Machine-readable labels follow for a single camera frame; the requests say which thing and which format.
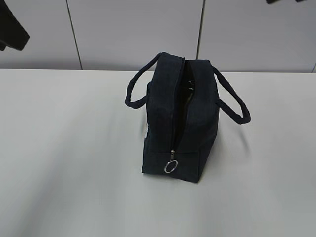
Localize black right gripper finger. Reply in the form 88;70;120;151
266;0;308;4

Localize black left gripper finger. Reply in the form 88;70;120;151
0;0;30;51

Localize dark blue lunch bag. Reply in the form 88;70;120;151
125;52;251;183

